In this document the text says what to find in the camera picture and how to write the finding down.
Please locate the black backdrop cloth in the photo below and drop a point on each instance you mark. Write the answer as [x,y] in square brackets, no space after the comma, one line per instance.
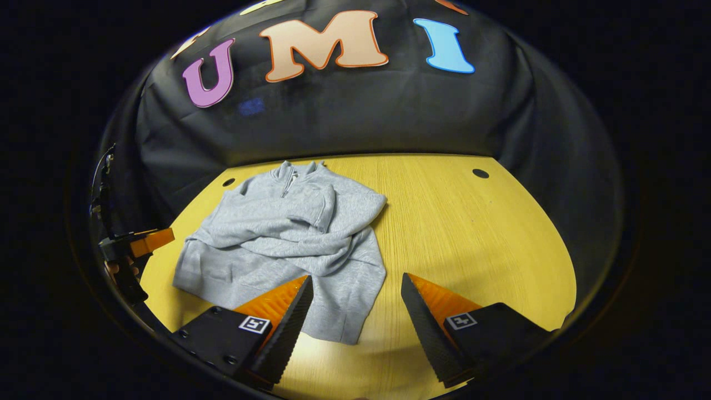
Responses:
[361,111]

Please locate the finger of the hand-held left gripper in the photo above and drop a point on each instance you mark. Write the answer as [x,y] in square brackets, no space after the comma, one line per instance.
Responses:
[153,240]

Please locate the grey zip-neck sweater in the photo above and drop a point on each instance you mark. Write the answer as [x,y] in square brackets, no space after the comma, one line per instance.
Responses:
[278,222]

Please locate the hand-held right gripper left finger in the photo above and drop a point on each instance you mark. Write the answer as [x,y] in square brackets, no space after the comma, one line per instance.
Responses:
[286,339]

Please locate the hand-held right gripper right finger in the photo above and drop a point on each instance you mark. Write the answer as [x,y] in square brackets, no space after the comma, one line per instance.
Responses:
[427,339]

